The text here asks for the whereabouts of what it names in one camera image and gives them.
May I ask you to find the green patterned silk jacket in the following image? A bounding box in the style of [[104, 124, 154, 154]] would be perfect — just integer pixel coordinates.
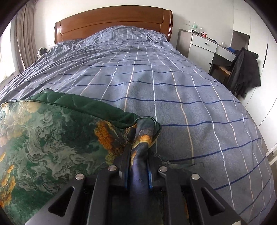
[[1, 89, 161, 224]]

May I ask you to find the blue checked duvet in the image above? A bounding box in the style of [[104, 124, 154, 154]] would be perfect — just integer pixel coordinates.
[[1, 26, 276, 224]]

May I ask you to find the wooden chair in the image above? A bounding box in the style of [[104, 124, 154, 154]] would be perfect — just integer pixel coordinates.
[[209, 64, 231, 84]]

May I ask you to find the black coat on chair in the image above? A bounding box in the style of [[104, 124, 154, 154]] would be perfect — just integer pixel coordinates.
[[225, 48, 261, 98]]

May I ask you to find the white grey desk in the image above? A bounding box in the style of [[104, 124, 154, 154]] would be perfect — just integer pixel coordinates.
[[177, 29, 236, 73]]

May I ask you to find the white round fan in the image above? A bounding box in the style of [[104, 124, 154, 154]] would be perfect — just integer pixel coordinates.
[[37, 47, 47, 59]]

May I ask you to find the wooden headboard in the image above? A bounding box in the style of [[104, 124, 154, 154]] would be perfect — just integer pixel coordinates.
[[54, 5, 173, 44]]

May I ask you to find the beige curtain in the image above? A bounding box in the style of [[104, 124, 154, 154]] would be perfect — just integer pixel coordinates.
[[14, 1, 38, 72]]

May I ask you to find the white wardrobe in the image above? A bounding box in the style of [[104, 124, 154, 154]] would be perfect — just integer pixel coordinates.
[[233, 1, 276, 151]]

